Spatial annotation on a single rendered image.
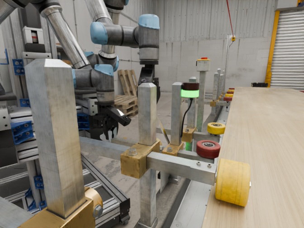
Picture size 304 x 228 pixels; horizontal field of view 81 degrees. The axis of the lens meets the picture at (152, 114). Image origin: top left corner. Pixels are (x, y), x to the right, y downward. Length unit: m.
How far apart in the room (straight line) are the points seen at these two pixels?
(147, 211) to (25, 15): 1.12
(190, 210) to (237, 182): 0.46
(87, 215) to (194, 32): 8.49
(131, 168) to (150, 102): 0.16
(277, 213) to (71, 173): 0.36
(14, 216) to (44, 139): 0.13
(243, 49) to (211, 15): 1.90
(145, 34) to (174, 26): 8.20
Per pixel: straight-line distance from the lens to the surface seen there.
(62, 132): 0.24
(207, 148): 0.62
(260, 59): 8.59
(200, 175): 0.39
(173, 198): 0.72
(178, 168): 0.41
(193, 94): 0.64
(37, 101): 0.24
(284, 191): 0.51
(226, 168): 0.38
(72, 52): 0.91
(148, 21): 0.68
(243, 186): 0.37
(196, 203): 0.84
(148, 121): 0.43
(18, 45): 1.31
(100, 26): 0.72
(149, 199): 0.54
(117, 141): 0.79
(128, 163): 0.41
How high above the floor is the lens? 1.16
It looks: 14 degrees down
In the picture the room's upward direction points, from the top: straight up
